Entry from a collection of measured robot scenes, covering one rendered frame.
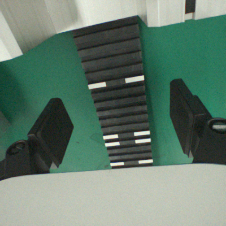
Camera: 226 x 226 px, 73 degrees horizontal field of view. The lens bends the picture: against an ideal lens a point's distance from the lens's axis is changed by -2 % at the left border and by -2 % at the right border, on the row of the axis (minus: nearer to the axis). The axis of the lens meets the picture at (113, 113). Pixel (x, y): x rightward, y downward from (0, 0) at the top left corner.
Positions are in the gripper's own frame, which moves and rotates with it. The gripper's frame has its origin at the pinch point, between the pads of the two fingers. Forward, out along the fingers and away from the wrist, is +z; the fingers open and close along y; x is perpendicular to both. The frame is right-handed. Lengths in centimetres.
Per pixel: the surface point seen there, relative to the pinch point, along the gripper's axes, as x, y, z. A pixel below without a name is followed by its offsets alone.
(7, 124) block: -3.0, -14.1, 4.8
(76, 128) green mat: -5.3, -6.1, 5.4
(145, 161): -9.4, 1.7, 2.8
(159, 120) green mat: -5.7, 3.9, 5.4
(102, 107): -2.1, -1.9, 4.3
